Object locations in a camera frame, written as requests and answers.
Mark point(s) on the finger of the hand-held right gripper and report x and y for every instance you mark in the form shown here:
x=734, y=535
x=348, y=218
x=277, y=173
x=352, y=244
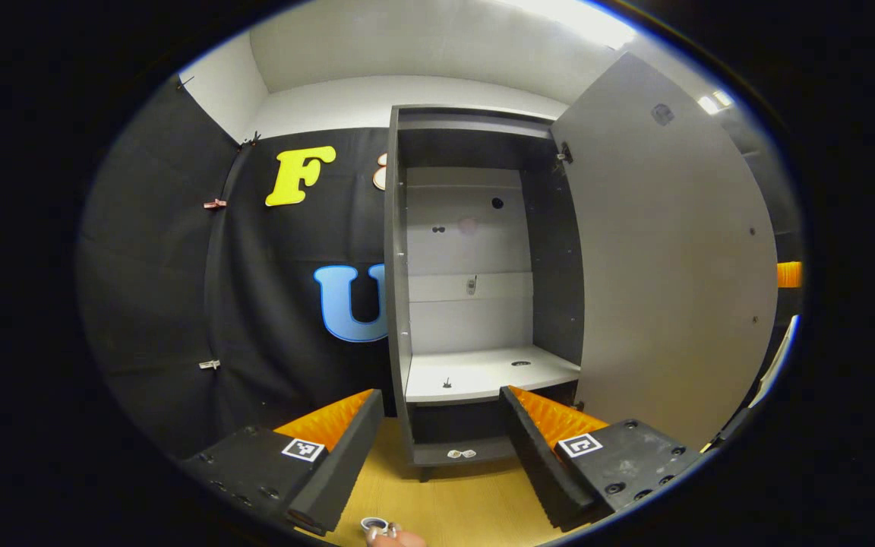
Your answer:
x=790, y=275

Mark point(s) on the small ceiling light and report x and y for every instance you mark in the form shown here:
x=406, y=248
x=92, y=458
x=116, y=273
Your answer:
x=715, y=101

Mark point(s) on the dark grey cabinet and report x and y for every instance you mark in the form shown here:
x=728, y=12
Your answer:
x=398, y=304

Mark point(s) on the white clip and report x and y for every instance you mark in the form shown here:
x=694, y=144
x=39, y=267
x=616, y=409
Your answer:
x=210, y=365

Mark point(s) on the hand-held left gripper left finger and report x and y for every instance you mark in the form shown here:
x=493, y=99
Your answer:
x=339, y=471

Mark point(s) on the black clip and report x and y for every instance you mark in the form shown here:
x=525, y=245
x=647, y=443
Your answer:
x=251, y=139
x=185, y=80

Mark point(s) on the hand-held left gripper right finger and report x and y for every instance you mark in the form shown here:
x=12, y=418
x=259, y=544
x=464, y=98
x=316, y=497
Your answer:
x=536, y=471

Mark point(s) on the pink clip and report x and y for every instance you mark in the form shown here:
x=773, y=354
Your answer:
x=214, y=203

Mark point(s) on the black backdrop cloth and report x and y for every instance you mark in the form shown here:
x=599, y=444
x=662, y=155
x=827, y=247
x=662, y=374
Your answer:
x=164, y=266

